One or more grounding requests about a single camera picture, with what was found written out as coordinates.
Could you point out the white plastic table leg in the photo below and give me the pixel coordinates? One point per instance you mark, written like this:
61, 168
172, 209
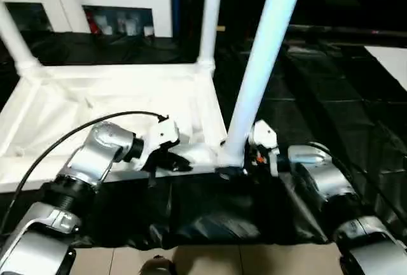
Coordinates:
17, 39
270, 39
211, 14

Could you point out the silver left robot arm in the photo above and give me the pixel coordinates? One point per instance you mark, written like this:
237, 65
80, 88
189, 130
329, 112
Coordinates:
95, 154

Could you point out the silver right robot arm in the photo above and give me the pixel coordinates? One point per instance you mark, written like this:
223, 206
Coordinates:
324, 179

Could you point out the black mat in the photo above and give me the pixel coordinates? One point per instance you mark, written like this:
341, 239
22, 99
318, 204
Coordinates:
286, 128

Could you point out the white jar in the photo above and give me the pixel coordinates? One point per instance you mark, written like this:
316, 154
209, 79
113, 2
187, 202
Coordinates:
148, 31
130, 28
107, 30

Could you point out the small tan block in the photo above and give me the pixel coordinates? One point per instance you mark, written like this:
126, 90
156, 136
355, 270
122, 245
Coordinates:
221, 28

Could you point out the red packet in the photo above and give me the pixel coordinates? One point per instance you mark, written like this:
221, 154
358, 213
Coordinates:
92, 23

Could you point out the long black bar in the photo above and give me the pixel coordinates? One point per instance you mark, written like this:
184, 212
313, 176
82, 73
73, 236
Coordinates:
349, 30

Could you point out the white flat board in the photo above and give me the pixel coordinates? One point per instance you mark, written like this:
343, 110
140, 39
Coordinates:
391, 65

